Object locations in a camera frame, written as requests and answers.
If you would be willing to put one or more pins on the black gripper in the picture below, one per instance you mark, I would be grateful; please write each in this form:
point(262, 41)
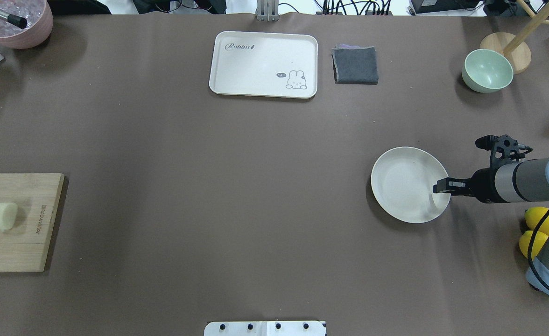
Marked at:
point(482, 185)

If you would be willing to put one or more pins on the white steamed bun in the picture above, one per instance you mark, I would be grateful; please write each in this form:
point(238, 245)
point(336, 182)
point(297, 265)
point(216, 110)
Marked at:
point(8, 214)

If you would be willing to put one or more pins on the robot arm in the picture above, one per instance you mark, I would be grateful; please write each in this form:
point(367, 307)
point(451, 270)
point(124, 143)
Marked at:
point(509, 181)

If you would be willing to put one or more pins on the white camera pillar base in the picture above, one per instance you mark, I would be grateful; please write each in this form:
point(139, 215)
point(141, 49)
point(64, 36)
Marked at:
point(266, 328)

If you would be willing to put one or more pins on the yellow lemon far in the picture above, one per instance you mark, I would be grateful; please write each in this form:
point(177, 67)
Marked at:
point(533, 216)

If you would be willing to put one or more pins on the pink bowl of ice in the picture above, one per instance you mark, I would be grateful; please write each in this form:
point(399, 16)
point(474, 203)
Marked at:
point(39, 27)

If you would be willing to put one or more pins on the bamboo cutting board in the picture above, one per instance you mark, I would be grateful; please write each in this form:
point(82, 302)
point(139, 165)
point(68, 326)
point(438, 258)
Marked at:
point(25, 248)

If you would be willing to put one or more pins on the cream round plate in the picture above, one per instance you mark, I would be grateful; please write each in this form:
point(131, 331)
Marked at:
point(402, 180)

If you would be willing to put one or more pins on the yellow lemon near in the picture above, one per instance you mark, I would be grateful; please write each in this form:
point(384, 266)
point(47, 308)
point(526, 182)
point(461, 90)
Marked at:
point(537, 243)

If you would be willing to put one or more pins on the metal rod black tip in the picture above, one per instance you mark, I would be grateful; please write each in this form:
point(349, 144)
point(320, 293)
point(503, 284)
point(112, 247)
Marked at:
point(14, 20)

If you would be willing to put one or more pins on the aluminium frame post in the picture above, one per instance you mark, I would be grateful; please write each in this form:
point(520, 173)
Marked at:
point(267, 10)

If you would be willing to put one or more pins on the cream rabbit tray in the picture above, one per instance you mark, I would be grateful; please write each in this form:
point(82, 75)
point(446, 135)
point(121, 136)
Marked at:
point(264, 64)

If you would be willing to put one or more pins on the yellow lemon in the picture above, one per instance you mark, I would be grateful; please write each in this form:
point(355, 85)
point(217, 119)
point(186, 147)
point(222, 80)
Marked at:
point(537, 243)
point(533, 216)

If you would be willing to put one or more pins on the mint green bowl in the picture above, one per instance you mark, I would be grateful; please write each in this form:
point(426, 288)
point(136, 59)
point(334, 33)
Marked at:
point(486, 71)

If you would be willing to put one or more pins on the wooden mug tree stand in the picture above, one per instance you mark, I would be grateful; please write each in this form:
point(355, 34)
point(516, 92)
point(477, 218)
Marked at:
point(514, 47)

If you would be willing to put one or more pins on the grey folded cloth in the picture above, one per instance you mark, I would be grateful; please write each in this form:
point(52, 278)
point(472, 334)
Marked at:
point(354, 64)

